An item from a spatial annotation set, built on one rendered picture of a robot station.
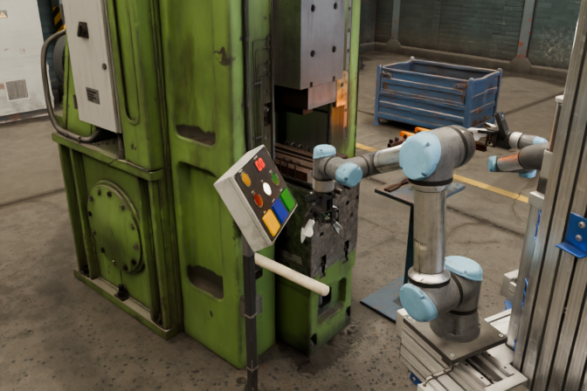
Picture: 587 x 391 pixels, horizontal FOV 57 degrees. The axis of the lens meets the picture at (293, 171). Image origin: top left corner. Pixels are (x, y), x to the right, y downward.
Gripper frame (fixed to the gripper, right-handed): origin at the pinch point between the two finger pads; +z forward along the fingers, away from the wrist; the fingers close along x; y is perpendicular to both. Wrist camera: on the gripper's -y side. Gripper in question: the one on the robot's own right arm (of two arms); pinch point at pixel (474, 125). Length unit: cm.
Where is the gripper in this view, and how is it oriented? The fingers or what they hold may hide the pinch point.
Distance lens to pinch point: 282.5
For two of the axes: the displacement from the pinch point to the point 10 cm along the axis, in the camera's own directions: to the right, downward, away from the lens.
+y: 0.0, 9.3, 3.7
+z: -6.6, -2.8, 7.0
